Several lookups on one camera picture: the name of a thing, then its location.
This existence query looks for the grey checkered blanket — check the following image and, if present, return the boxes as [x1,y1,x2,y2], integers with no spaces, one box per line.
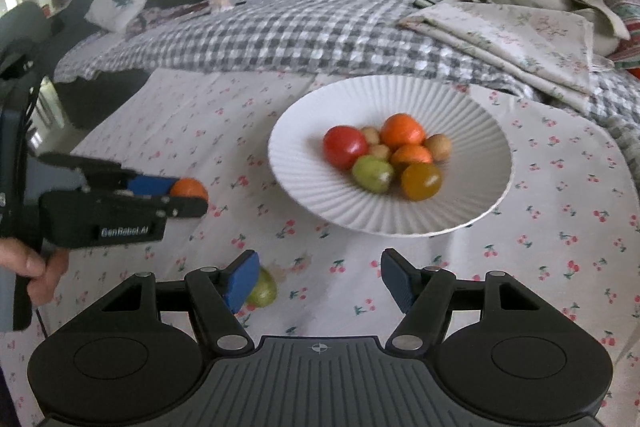
[53,0,639,171]

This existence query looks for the yellow-brown tomato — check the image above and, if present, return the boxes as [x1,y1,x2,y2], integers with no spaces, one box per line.
[400,162,442,202]

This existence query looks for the small beige longan back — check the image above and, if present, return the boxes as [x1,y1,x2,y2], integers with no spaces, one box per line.
[360,127,381,146]

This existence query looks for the cherry print white cloth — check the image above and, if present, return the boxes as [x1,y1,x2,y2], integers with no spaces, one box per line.
[1,70,639,426]

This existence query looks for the folded floral cloth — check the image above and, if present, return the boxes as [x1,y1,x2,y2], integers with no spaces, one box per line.
[398,0,630,113]

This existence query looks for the person's left hand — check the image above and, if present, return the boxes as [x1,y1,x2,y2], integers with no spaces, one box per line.
[0,237,70,307]

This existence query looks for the small green fruit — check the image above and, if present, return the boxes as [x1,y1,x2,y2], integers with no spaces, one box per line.
[245,267,278,308]

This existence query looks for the orange tangerine top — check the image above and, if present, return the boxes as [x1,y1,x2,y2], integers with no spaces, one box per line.
[380,113,426,150]

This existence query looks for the brown kiwi fruit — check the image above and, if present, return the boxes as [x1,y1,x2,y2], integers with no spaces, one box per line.
[424,133,452,162]

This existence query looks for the small beige longan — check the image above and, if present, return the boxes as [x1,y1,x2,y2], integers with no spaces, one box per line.
[368,143,392,161]
[360,127,381,146]

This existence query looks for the white ribbed plate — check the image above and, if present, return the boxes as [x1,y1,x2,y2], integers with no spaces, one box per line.
[268,76,513,237]

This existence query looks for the orange tangerine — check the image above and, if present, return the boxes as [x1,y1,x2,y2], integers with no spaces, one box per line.
[390,144,433,172]
[169,178,208,202]
[380,113,426,150]

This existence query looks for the red tomato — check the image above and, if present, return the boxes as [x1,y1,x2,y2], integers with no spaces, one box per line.
[322,126,369,170]

